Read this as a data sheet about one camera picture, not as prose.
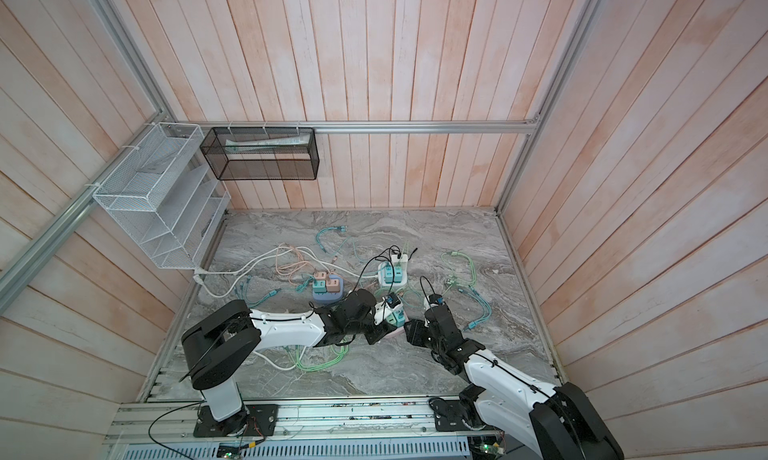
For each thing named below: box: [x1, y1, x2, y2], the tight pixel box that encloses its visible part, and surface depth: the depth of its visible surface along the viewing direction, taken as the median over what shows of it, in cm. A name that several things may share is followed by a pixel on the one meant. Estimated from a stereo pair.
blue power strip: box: [312, 274, 344, 302], surface depth 95 cm
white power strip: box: [378, 254, 408, 286], surface depth 96 cm
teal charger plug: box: [385, 308, 406, 327], surface depth 85 cm
